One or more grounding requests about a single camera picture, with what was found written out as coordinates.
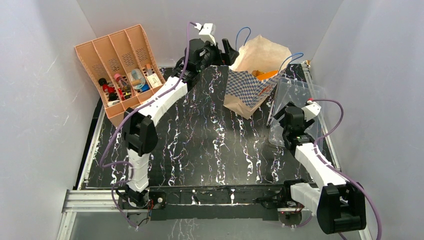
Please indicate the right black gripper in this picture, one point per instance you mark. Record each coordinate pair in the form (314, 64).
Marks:
(284, 117)

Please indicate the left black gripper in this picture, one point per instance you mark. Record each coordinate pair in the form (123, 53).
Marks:
(222, 59)

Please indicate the metal tongs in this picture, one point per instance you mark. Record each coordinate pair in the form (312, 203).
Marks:
(270, 115)

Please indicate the clear plastic tray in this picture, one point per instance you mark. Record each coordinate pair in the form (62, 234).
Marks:
(298, 92)

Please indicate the checkered paper bag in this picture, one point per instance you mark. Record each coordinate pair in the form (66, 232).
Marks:
(244, 93)

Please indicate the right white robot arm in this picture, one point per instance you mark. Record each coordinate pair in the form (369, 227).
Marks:
(338, 204)

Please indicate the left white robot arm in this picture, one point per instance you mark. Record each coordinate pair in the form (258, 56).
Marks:
(139, 125)

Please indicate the small brown fake bread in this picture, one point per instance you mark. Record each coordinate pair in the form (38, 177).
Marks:
(257, 73)

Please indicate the orange fake bread loaf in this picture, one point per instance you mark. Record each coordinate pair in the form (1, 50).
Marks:
(267, 75)

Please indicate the white label card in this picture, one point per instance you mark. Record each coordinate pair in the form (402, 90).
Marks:
(154, 81)

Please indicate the light blue tape dispenser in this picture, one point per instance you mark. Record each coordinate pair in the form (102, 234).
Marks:
(137, 79)

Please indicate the peach desk organizer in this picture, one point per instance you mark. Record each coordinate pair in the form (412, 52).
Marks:
(122, 67)

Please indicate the pink capped bottle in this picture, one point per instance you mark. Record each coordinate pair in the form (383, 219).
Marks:
(124, 86)

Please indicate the black red toy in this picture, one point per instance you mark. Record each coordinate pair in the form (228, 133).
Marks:
(108, 89)

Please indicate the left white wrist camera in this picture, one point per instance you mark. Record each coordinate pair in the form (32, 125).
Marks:
(206, 32)

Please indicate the aluminium frame rail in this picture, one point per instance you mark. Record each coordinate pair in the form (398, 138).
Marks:
(83, 201)

